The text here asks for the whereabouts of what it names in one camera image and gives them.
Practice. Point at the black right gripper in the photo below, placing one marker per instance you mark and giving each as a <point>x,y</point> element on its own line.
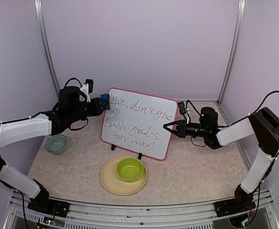
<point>180,132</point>

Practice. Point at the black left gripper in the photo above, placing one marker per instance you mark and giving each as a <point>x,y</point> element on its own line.
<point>97,109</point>

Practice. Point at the blue whiteboard eraser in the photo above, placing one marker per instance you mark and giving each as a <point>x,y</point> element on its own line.
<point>104,99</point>

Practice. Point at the pink framed whiteboard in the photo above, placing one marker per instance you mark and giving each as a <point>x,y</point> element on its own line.
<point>135,122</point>

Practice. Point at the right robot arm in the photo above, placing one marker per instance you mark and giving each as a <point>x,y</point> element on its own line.
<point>260,129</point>

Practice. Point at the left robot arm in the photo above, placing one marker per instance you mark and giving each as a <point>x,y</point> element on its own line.
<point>20,137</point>

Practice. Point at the clear glass bowl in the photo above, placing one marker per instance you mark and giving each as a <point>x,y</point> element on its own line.
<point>56,144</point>

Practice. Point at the green plastic bowl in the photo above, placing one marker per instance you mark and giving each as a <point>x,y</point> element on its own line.
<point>130,169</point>

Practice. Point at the beige round plate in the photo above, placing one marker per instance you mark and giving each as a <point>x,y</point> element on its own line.
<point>114,184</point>

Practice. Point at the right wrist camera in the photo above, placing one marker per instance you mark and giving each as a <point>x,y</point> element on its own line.
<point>184,111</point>

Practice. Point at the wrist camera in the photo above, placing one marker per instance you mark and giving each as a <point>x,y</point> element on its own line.
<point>86,89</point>
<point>184,111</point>

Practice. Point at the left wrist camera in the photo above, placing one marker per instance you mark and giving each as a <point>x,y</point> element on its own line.
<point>86,89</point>

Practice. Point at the wire whiteboard stand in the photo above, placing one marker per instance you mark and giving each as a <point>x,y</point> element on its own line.
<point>113,147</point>

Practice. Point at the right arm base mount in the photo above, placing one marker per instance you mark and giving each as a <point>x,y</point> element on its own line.
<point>232,206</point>

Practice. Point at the aluminium front rail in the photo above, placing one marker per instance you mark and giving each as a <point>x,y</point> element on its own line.
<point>201,215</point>

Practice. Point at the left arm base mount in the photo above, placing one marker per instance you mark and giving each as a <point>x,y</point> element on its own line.
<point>49,206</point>

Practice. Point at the left aluminium corner post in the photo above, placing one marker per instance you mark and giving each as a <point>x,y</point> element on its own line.
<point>46,46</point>

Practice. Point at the aluminium corner post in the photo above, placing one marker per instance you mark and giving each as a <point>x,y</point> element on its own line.
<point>46,46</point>
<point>233,51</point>

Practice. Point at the right aluminium corner post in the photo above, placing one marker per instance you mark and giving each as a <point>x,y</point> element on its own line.
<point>233,51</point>

